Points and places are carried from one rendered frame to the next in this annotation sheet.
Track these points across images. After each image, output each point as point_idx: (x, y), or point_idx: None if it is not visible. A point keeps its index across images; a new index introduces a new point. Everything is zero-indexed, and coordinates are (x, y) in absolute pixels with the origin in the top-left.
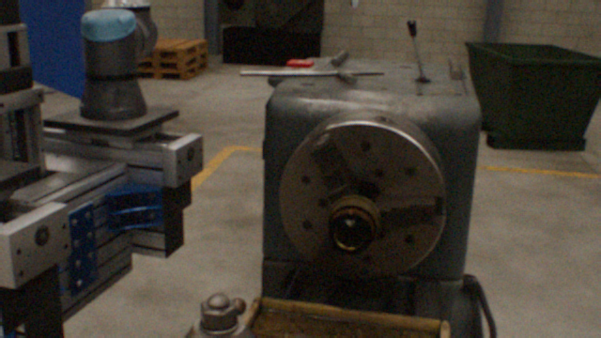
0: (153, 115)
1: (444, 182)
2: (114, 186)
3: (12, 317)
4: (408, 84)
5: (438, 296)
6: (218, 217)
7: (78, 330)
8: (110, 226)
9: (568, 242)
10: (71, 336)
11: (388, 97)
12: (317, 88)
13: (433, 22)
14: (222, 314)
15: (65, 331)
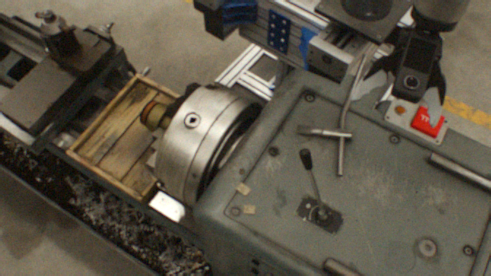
0: (355, 23)
1: (164, 179)
2: (312, 29)
3: (197, 6)
4: (296, 186)
5: (191, 229)
6: None
7: (489, 145)
8: (301, 43)
9: None
10: (481, 141)
11: (249, 145)
12: (289, 97)
13: None
14: (41, 13)
15: (487, 136)
